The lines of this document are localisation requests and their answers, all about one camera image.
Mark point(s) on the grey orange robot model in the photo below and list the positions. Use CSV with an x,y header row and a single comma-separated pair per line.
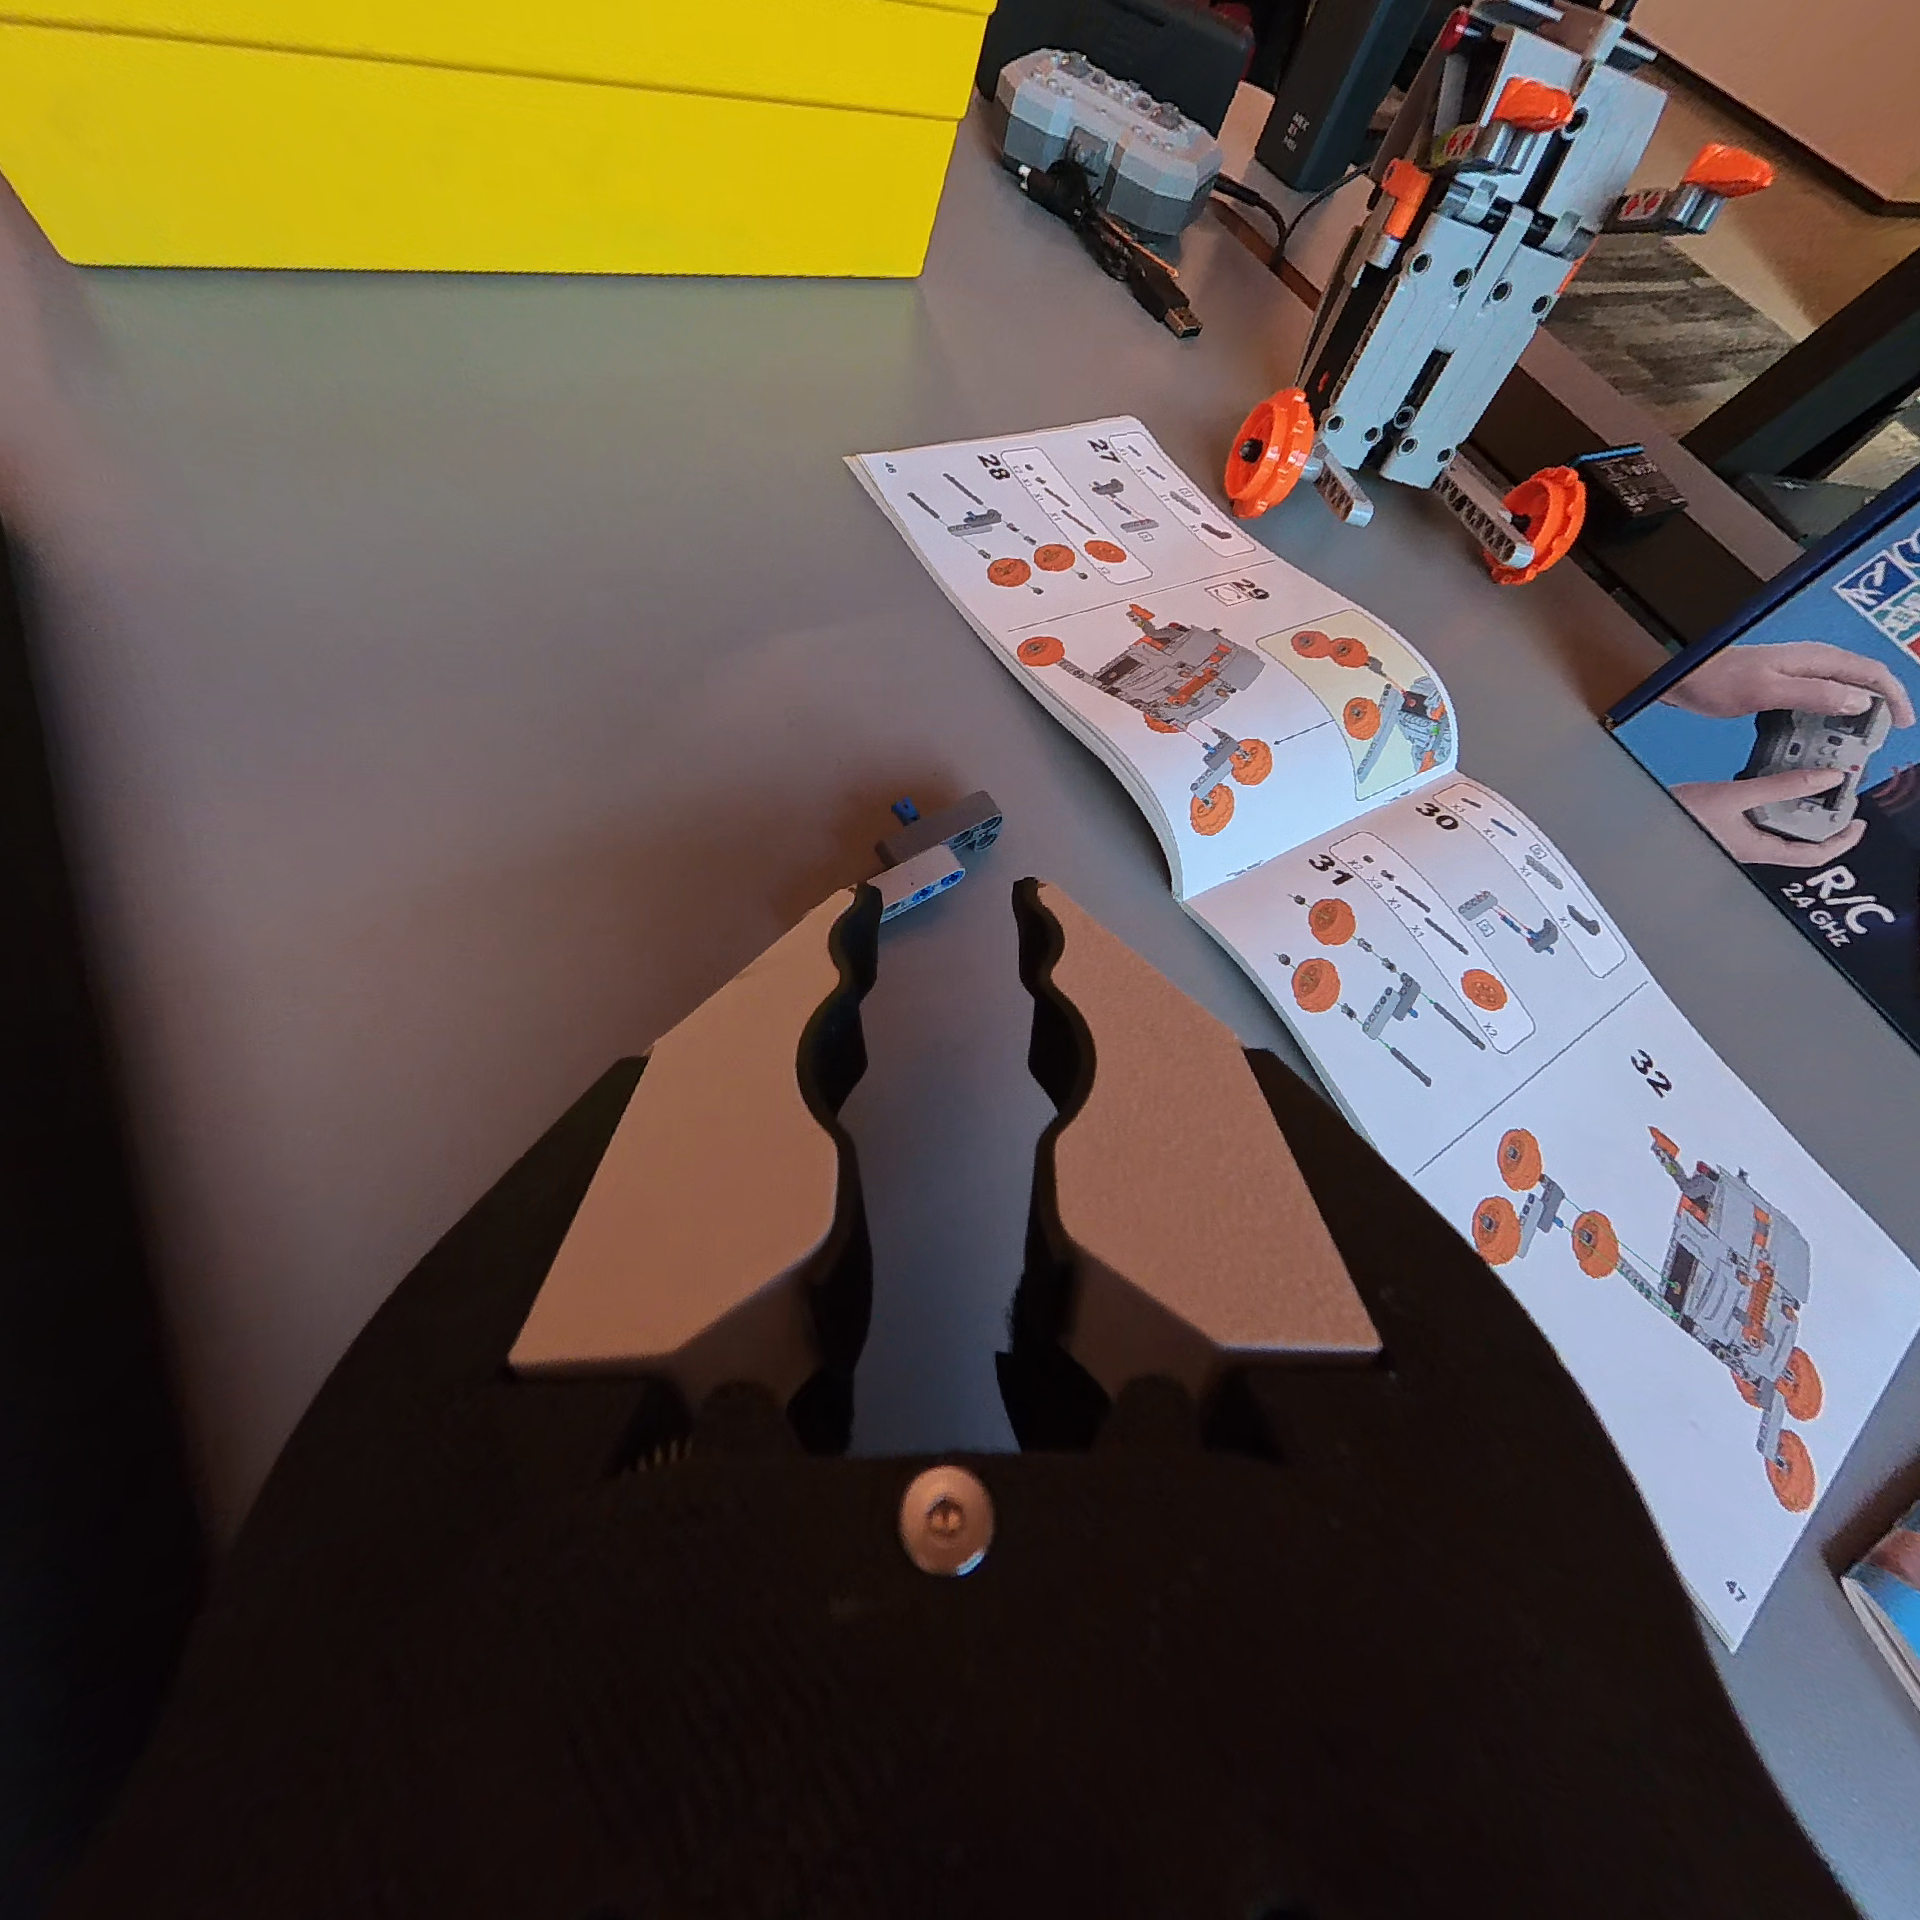
x,y
1458,271

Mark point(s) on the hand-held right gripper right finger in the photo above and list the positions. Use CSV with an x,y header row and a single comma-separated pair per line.
x,y
1202,1200

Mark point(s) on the black flat box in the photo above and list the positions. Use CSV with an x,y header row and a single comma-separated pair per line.
x,y
1126,46

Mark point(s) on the grey battery box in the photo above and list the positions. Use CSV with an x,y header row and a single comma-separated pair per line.
x,y
1106,135

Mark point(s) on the small colourful booklet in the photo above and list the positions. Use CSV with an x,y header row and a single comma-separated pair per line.
x,y
1891,1606

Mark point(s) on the blue toy robot box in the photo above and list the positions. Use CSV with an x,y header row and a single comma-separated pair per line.
x,y
1802,780

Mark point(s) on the open white instruction booklet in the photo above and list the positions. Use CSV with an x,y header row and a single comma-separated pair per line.
x,y
1352,902

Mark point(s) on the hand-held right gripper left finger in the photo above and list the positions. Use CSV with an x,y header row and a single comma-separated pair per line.
x,y
676,1200

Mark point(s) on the yellow plastic bin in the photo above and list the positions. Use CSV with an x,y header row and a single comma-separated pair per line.
x,y
452,135

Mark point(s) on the grey desk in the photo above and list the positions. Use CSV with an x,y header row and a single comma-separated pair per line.
x,y
452,602

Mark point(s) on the small black module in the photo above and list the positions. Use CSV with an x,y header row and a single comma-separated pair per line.
x,y
1636,491

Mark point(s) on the grey beam with blue pin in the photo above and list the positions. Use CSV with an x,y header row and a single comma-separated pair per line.
x,y
939,863

